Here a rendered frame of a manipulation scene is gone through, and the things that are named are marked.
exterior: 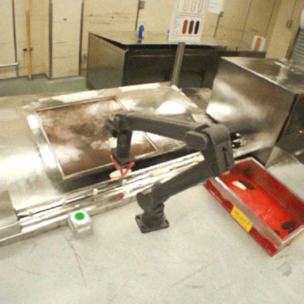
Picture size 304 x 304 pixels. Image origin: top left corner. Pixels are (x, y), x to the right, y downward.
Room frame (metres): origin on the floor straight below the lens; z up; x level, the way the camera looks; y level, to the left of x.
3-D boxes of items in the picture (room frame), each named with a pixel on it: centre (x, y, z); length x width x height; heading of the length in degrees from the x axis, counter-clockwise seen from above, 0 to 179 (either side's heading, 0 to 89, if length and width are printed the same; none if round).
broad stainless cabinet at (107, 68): (3.74, 0.04, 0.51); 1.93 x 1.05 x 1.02; 130
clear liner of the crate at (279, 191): (0.89, -0.53, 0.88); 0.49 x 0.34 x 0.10; 36
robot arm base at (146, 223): (0.72, -0.05, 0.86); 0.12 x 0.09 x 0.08; 118
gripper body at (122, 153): (0.87, 0.11, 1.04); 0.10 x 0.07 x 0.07; 40
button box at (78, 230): (0.61, 0.22, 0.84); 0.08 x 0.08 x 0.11; 40
